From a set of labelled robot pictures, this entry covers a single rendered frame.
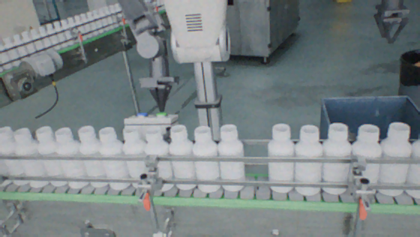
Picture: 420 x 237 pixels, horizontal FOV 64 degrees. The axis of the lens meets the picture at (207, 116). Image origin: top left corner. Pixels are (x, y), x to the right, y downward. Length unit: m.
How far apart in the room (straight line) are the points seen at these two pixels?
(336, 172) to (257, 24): 3.72
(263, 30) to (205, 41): 3.15
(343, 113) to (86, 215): 1.00
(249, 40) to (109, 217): 3.78
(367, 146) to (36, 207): 0.85
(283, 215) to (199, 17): 0.77
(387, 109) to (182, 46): 0.82
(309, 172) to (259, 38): 3.75
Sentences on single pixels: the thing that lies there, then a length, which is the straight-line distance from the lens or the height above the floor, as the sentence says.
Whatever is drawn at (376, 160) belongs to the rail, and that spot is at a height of 1.11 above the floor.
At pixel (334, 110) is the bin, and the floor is 0.90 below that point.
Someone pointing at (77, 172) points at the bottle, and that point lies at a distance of 0.94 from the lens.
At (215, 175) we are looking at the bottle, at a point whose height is 1.05.
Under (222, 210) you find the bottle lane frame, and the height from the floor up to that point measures 0.97.
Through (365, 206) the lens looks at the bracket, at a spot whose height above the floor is 1.08.
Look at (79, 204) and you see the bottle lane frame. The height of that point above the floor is 0.97.
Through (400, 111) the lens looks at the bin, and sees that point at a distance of 1.49.
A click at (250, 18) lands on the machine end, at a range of 4.43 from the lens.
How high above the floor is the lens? 1.55
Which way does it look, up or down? 28 degrees down
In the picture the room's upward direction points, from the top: 7 degrees counter-clockwise
